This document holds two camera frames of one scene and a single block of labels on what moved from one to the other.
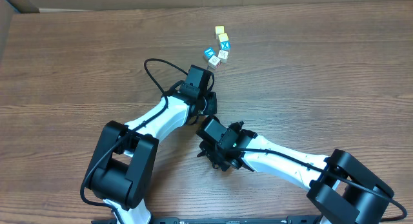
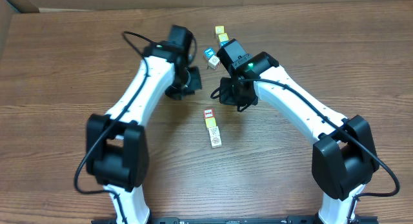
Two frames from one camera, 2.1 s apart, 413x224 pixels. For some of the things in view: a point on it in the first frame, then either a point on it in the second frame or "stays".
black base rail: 261,220 stays
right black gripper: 208,147 -> 228,98
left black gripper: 211,106 -> 194,82
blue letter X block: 225,45 stays
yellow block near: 223,37 stays
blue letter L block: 209,53 stays
